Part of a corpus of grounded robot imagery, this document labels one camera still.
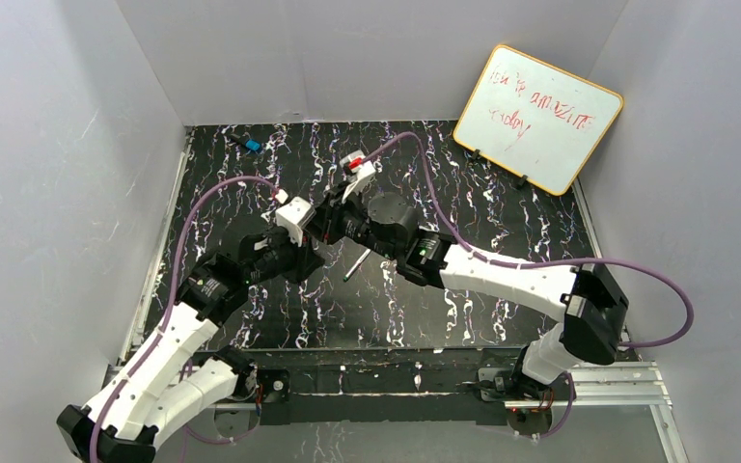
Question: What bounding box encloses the aluminium rail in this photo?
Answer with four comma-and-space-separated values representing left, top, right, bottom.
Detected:
505, 361, 673, 409

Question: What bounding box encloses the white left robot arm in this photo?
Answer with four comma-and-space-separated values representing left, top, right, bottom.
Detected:
56, 227, 324, 462

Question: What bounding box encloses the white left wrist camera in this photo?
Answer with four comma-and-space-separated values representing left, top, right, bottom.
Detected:
275, 197, 316, 247

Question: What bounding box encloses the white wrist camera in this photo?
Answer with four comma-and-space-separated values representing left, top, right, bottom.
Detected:
275, 197, 316, 247
339, 150, 376, 204

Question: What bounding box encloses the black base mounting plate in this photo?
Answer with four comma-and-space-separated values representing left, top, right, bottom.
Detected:
214, 347, 575, 433

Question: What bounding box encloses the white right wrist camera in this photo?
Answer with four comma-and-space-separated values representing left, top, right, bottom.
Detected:
339, 150, 376, 204

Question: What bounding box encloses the yellow-framed whiteboard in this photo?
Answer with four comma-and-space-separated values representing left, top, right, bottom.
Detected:
453, 44, 624, 196

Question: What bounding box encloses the white green-tipped pen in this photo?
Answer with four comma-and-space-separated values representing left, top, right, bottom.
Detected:
343, 249, 371, 283

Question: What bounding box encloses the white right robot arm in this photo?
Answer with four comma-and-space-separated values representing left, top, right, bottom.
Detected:
305, 190, 628, 394

